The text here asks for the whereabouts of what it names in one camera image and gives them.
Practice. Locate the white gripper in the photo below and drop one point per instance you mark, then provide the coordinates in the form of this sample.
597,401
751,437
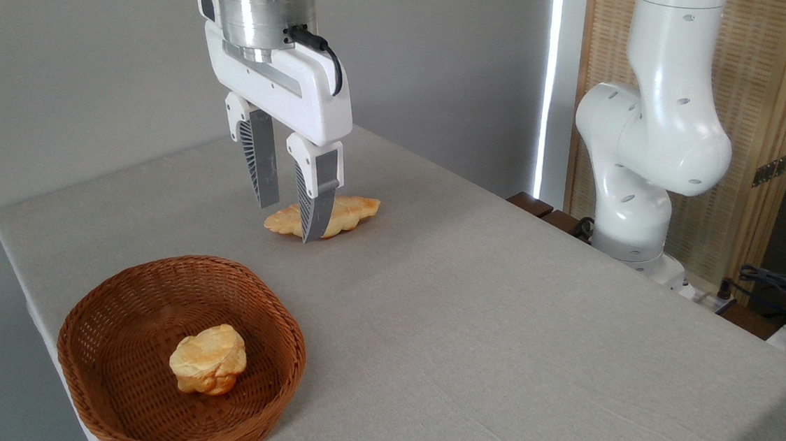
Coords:
304,98

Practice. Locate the long croissant bread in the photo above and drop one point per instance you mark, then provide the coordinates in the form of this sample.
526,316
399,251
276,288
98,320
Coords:
355,210

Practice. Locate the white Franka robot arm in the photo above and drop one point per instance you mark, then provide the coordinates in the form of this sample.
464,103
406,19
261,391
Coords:
660,122

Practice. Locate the round bread roll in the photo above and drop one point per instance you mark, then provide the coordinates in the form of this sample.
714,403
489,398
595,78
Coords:
209,360

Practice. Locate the brown wicker basket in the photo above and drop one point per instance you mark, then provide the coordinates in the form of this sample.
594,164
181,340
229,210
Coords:
117,339

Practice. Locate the grey tablecloth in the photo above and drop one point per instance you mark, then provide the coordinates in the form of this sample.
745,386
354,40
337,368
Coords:
496,341

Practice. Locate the metal screen hinge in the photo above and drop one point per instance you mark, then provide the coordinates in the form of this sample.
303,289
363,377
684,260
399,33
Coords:
776,168

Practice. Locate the bamboo folding screen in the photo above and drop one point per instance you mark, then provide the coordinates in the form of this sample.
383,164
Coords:
768,82

